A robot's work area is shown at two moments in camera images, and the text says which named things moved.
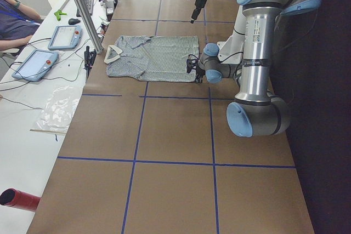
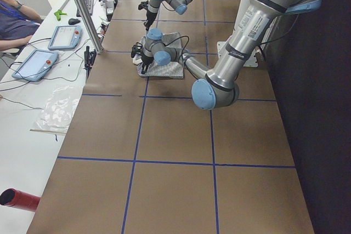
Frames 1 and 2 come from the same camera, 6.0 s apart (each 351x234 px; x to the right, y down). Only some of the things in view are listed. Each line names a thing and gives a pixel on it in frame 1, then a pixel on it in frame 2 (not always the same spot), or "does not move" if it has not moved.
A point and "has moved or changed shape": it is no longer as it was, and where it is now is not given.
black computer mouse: x=73 y=21 does not move
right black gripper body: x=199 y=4 -> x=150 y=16
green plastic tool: x=58 y=13 does not move
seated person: x=18 y=23 does not move
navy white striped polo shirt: x=152 y=58 has moved or changed shape
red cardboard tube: x=13 y=198 does not move
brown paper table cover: x=142 y=157 does not move
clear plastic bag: x=60 y=107 does not move
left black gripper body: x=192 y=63 -> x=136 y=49
